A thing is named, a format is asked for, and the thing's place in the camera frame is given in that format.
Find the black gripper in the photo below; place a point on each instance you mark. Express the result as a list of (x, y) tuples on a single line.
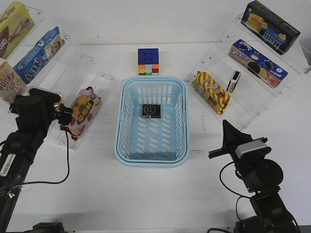
[(36, 111), (232, 138)]

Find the black tissue pack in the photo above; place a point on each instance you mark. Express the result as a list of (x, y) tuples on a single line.
[(151, 111)]

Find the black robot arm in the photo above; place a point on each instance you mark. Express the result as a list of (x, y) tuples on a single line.
[(16, 156), (262, 177)]

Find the light blue plastic basket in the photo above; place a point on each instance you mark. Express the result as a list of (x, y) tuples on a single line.
[(153, 142)]

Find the pink strawberry cake package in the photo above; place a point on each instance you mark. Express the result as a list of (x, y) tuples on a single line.
[(85, 108)]

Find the yellow red snack bag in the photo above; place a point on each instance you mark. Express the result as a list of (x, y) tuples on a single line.
[(211, 92)]

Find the clear acrylic right shelf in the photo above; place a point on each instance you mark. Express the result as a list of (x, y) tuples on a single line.
[(251, 96)]

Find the clear acrylic shelf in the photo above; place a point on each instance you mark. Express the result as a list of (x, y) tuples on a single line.
[(70, 70), (251, 96)]

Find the small black white carton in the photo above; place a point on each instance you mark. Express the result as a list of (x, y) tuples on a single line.
[(233, 81)]

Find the Pocky snack box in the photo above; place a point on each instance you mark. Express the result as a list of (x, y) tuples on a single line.
[(11, 84)]

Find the clear acrylic left shelf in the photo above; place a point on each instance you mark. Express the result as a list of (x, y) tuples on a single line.
[(70, 70)]

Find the blue cookie bag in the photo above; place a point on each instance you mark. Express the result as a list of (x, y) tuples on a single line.
[(42, 52)]

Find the blue sandwich cookie box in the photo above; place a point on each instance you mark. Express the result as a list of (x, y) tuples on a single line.
[(257, 63)]

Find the multicolour puzzle cube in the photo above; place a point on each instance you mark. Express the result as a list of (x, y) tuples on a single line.
[(148, 61)]

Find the yellow wafer box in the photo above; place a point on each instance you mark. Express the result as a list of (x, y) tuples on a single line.
[(15, 23)]

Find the black Fruizza cracker box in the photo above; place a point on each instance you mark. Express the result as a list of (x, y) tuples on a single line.
[(269, 27)]

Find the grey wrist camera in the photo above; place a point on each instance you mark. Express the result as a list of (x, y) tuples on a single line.
[(251, 150)]

